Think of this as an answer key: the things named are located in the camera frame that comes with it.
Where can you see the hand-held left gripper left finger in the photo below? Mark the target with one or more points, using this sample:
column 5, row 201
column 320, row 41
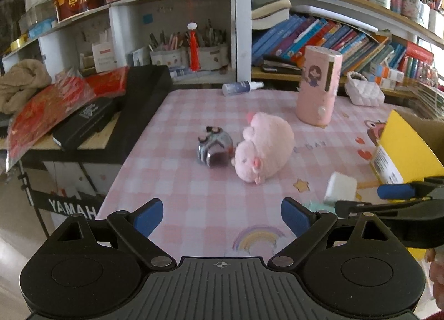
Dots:
column 149, row 216

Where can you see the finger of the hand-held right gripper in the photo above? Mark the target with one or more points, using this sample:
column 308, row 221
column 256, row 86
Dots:
column 395, row 191
column 367, row 207

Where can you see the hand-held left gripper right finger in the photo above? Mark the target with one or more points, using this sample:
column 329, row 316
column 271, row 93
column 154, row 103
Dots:
column 295, row 216

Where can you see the white charger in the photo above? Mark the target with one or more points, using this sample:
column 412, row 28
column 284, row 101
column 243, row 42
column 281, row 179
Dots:
column 340, row 186

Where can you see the yellow cardboard box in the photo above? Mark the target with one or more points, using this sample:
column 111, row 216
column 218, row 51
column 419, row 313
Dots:
column 406, row 143

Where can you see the person's right hand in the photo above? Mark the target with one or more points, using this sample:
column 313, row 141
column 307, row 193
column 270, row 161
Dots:
column 437, row 281

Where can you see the pink checked tablecloth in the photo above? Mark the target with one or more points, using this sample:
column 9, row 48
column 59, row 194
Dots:
column 180, row 174

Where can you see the pink pig plush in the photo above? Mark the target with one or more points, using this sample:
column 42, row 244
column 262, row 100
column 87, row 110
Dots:
column 263, row 146

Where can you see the small silver toy figure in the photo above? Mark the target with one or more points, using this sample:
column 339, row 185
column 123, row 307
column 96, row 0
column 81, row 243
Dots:
column 215, row 150

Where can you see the stack of papers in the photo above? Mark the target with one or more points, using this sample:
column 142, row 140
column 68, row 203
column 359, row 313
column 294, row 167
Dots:
column 432, row 101

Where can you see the white woven bag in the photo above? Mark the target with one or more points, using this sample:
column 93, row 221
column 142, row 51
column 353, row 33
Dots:
column 364, row 92

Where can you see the orange white medicine box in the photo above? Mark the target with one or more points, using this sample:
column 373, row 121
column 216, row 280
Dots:
column 386, row 71
column 385, row 83

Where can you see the small black case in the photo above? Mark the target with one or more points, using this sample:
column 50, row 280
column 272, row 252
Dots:
column 85, row 122

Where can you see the large black case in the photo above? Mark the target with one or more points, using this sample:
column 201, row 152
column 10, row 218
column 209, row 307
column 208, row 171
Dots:
column 145, row 97

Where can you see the pink humidifier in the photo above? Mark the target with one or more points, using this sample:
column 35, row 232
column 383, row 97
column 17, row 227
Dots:
column 314, row 97

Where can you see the small cartoon figurines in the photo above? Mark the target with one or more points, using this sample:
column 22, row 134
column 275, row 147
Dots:
column 428, row 70

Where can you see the thick red books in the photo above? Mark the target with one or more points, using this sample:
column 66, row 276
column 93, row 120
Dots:
column 418, row 58

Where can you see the small spray bottle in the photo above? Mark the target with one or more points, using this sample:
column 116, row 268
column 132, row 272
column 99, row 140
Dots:
column 239, row 88

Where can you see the red packets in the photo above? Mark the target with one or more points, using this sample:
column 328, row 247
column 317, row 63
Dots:
column 45, row 115

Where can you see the black flat case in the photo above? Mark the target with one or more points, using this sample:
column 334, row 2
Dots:
column 281, row 64

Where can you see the white pen holder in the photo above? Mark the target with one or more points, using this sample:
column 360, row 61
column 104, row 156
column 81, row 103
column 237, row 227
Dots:
column 213, row 58
column 166, row 58

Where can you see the white box red label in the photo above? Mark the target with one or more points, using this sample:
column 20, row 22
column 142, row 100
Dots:
column 104, row 58

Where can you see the red tassel ornament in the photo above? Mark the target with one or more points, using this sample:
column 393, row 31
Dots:
column 193, row 49

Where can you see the white cup of pens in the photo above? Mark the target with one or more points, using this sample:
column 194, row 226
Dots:
column 436, row 23

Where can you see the row of books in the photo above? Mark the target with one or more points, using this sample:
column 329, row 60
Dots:
column 312, row 35

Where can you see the beige towel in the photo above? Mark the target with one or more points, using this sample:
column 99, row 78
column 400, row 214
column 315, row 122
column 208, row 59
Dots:
column 24, row 84

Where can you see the white light bar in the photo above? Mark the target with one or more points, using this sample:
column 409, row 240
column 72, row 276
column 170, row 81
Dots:
column 333, row 18

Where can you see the white round jar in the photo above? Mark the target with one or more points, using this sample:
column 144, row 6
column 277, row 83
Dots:
column 380, row 0

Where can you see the white bookshelf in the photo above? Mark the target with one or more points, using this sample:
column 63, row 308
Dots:
column 242, row 28

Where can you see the blue sticky note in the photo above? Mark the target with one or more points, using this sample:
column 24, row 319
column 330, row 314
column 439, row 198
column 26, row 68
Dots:
column 147, row 18

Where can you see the stacked white books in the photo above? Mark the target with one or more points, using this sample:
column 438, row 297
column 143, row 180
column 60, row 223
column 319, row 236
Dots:
column 270, row 11

